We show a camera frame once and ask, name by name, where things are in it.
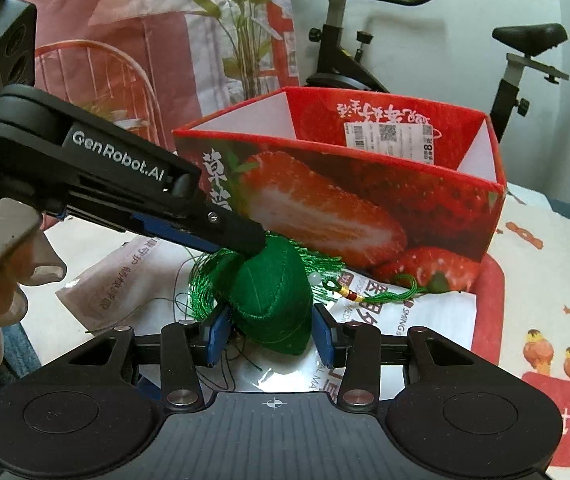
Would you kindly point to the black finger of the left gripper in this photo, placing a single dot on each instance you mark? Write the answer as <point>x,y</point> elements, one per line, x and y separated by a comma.
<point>205,227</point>

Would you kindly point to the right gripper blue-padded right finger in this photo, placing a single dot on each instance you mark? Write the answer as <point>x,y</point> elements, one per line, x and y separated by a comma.
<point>355,347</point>

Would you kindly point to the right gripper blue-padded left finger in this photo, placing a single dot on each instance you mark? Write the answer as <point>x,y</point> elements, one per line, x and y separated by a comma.
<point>184,346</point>

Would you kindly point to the green fabric zongzi sachet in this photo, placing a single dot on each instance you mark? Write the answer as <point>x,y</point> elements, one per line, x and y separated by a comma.
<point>271,294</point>

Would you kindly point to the white medical mask package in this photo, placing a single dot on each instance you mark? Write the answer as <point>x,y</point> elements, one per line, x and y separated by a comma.
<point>451,314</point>

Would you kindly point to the small white mask packet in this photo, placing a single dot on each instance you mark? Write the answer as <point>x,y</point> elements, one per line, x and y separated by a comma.
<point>143,284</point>

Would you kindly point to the pink printed backdrop cloth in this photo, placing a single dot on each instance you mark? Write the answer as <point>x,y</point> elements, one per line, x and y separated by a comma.
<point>151,66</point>

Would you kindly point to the red strawberry cardboard box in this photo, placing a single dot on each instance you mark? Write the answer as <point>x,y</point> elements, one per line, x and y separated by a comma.
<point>401,188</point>

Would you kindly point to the black exercise bike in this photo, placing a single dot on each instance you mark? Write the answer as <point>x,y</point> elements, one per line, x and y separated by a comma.
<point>501,56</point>

